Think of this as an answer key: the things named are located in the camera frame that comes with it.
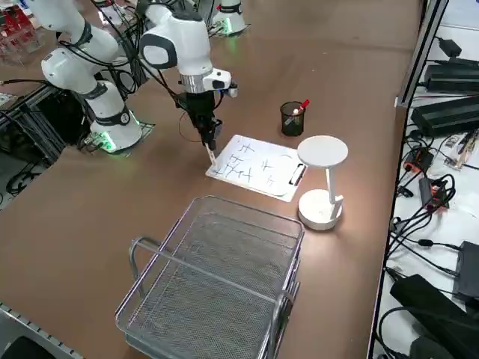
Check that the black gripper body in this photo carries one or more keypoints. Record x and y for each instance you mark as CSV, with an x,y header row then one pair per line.
x,y
200,108

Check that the blue marker pen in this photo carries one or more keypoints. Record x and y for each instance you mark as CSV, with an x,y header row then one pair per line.
x,y
210,157

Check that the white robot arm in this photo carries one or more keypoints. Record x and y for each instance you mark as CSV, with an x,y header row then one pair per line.
x,y
187,41
230,13

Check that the white A4 paper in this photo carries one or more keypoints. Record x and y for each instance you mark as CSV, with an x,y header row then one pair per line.
x,y
258,157

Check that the black pen holder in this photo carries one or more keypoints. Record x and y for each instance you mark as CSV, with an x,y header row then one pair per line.
x,y
293,127

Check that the red capped marker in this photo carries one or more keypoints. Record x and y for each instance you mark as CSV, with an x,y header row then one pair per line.
x,y
305,103

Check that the black metal clipboard clip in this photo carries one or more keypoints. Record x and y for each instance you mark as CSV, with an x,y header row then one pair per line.
x,y
298,174

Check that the white clipboard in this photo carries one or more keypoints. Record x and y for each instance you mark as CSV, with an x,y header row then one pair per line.
x,y
288,196

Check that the white desk lamp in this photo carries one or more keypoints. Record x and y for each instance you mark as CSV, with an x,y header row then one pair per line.
x,y
322,149

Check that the grey mesh tray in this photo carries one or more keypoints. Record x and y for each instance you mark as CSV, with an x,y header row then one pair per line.
x,y
293,299
224,261
131,258

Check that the clear box with red parts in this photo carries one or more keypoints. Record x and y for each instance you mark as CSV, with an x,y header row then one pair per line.
x,y
18,33

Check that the black and red adapter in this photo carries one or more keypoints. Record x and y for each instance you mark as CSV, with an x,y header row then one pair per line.
x,y
438,194

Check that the black ribbed power supply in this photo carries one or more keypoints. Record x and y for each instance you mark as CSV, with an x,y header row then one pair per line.
x,y
453,75

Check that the packet of wooden sticks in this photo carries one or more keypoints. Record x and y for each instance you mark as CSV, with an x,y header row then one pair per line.
x,y
464,149

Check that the small black power adapter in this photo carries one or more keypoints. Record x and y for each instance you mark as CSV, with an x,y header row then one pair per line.
x,y
451,46

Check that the black fabric pouch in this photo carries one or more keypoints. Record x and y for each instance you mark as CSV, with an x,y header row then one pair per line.
x,y
430,310

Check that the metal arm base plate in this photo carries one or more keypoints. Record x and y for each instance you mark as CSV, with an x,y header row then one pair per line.
x,y
241,28
146,129

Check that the black metal frame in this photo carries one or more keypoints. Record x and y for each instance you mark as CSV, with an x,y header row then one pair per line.
x,y
37,112

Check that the white table edge bracket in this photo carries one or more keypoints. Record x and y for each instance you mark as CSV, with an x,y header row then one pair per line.
x,y
403,101

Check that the aluminium table edge rail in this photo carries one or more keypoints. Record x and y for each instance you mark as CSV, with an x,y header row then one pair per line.
x,y
37,327

